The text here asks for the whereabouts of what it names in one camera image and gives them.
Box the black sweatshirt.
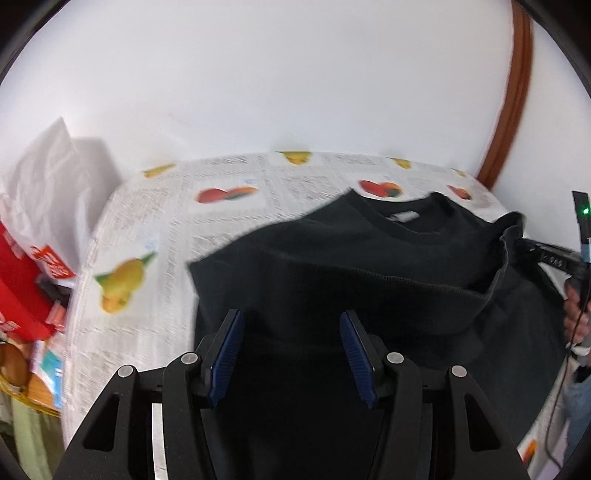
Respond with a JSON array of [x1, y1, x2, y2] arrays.
[[187, 189, 571, 480]]

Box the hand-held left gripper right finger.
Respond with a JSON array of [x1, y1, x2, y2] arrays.
[[339, 310, 532, 480]]

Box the brown round item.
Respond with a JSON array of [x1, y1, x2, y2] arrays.
[[0, 342, 31, 389]]

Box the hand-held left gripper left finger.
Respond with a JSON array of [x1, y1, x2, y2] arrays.
[[55, 308, 245, 480]]

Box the fruit print tablecloth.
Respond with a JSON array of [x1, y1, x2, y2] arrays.
[[62, 150, 573, 480]]

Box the small red packet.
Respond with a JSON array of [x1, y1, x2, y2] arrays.
[[46, 300, 71, 329]]

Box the white plastic bag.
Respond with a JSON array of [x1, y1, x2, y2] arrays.
[[0, 115, 94, 278]]

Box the pale green cloth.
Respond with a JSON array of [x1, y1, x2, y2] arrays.
[[9, 397, 66, 480]]

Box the blue white packet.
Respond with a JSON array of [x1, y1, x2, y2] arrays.
[[30, 340, 65, 409]]

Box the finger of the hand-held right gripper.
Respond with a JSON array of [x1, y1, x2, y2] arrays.
[[517, 237, 585, 288]]

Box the person's blue jeans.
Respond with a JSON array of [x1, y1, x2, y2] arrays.
[[566, 355, 591, 457]]

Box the person's right hand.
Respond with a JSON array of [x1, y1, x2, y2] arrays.
[[563, 281, 591, 348]]

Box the red paper bag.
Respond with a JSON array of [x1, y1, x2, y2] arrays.
[[0, 222, 77, 343]]

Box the wooden door frame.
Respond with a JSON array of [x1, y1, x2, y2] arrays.
[[475, 0, 534, 191]]

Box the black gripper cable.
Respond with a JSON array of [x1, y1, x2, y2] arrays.
[[545, 348, 579, 468]]

